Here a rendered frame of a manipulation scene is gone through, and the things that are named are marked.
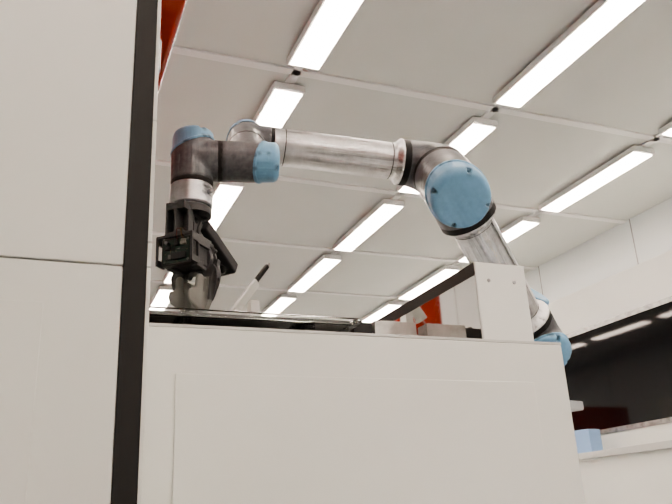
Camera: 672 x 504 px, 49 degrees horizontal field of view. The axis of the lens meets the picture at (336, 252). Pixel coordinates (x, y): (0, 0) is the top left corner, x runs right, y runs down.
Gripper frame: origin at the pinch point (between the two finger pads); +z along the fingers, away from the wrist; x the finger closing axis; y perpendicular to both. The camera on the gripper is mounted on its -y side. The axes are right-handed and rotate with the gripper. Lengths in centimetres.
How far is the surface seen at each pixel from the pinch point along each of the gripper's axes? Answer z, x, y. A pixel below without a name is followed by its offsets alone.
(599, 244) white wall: -176, 71, -524
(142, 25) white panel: -17, 25, 51
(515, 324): 5, 51, -10
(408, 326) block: 1.3, 32.4, -16.9
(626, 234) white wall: -173, 93, -501
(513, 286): -1, 52, -10
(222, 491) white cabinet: 28.6, 21.0, 27.7
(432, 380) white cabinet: 15.5, 41.7, 8.2
